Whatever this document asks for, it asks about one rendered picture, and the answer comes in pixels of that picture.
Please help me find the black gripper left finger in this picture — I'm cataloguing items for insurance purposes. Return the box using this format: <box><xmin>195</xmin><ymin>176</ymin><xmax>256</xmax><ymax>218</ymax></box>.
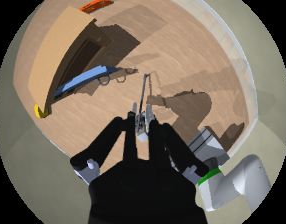
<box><xmin>70</xmin><ymin>102</ymin><xmax>140</xmax><ymax>192</ymax></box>

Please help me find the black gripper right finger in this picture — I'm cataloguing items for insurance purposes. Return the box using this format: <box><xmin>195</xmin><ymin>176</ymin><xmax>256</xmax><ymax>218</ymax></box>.
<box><xmin>145</xmin><ymin>104</ymin><xmax>209</xmax><ymax>191</ymax></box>

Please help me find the orange torpedo level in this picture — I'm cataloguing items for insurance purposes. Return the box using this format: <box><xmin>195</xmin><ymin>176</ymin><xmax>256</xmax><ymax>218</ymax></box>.
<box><xmin>79</xmin><ymin>0</ymin><xmax>111</xmax><ymax>14</ymax></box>

